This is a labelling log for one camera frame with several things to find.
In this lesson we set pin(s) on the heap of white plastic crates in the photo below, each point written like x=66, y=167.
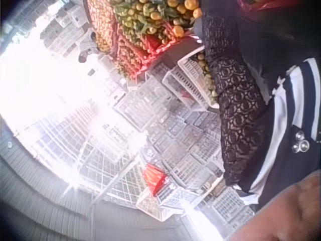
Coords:
x=150, y=108

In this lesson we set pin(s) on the empty white plastic crate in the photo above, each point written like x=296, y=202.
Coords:
x=179, y=86

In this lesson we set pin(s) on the small red plastic crate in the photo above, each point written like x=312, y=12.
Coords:
x=155, y=178

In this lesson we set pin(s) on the white crate with fruit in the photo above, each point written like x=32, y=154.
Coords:
x=194, y=71

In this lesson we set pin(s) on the stack of red fruit crates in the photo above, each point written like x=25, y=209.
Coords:
x=126, y=56

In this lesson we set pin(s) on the heap of oranges with leaves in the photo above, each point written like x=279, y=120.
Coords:
x=150, y=15

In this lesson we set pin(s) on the stack of grey plastic crates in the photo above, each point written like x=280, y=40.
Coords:
x=66, y=30

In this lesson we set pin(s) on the red plastic bag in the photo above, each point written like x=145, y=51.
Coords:
x=253, y=4

